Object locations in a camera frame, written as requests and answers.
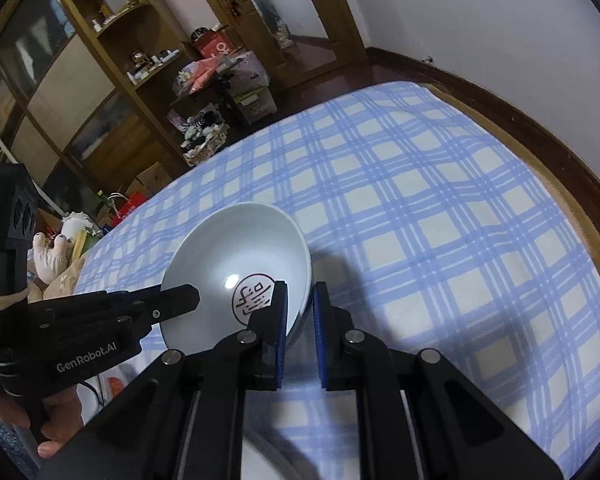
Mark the person's left hand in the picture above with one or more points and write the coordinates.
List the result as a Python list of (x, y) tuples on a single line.
[(65, 417)]

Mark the white cherry print plate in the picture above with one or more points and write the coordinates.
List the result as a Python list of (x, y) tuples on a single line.
[(265, 457)]

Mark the woven basket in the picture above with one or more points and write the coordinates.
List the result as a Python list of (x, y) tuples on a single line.
[(205, 142)]

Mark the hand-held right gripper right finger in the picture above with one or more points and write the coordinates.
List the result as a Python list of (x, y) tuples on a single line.
[(321, 335)]

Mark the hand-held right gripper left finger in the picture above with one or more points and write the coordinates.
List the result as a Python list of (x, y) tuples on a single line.
[(281, 335)]

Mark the clear storage box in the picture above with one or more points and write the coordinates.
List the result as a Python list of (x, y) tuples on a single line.
[(255, 104)]

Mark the small dark table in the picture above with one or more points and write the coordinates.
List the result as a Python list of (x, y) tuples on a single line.
[(215, 90)]

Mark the red box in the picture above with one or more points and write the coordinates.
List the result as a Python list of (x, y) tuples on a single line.
[(214, 44)]

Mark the wooden wardrobe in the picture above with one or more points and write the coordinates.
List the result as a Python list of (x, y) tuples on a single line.
[(80, 70)]

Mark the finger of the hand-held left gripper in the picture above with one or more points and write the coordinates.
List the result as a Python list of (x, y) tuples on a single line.
[(172, 300)]

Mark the wooden door with mirror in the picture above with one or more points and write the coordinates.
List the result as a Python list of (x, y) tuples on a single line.
[(280, 5)]

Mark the white plush duck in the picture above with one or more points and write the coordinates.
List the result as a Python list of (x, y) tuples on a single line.
[(62, 247)]

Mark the small cardboard box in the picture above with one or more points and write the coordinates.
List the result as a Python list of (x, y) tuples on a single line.
[(152, 177)]

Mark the blue checked cloth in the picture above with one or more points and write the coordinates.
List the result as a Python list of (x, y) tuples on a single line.
[(405, 210)]

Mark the white plastic bag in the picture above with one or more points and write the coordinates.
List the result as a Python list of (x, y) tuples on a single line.
[(247, 70)]

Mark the red paper bag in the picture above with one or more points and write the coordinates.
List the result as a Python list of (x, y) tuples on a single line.
[(127, 205)]

